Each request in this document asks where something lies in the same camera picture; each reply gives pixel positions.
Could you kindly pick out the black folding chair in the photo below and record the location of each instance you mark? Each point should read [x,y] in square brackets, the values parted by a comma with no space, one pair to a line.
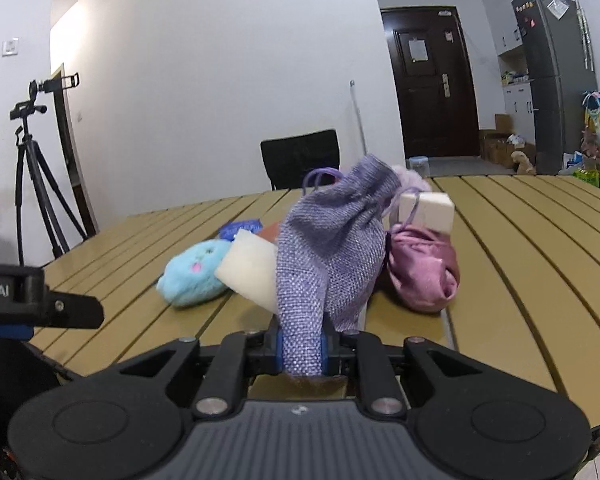
[300,160]

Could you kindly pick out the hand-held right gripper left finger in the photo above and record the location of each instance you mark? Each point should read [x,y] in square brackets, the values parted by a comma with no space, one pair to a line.
[279,355]

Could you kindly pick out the light blue plush toy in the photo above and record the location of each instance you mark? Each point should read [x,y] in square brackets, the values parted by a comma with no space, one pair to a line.
[190,275]

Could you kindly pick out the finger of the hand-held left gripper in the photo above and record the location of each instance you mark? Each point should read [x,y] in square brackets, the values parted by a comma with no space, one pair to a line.
[75,312]
[5,332]

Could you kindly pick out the tan slatted folding table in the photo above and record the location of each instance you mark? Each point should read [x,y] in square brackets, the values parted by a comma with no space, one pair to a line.
[505,260]

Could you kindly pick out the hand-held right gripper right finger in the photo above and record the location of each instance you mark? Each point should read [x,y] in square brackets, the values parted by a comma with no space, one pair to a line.
[324,357]

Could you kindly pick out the grey refrigerator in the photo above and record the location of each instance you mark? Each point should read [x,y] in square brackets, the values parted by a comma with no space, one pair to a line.
[555,110]

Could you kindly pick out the small blue cloth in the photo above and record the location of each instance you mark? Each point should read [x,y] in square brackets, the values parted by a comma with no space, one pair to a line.
[240,230]

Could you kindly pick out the white wall cabinet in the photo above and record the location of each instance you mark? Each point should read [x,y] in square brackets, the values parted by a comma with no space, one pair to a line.
[505,15]

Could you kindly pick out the white base cabinet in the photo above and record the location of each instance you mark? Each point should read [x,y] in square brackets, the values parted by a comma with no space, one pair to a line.
[519,110]

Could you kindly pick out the pink satin cloth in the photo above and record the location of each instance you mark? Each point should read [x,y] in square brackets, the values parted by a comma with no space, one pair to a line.
[420,270]

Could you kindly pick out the black camera tripod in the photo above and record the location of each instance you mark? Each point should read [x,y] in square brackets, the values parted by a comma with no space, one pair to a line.
[35,185]

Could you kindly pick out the orange scouring sponge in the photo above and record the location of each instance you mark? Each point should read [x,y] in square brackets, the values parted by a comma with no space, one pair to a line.
[272,232]

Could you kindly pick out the blue pet feeder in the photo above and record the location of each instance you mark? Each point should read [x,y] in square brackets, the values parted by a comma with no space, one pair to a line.
[418,165]

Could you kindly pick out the dark brown door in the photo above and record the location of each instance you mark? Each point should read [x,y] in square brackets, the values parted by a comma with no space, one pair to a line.
[430,110]

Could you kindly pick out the green printed bag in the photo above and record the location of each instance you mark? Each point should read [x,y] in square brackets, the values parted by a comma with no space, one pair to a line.
[586,177]

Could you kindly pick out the small open cardboard boxes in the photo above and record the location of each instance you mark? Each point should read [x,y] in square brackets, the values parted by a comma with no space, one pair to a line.
[500,142]

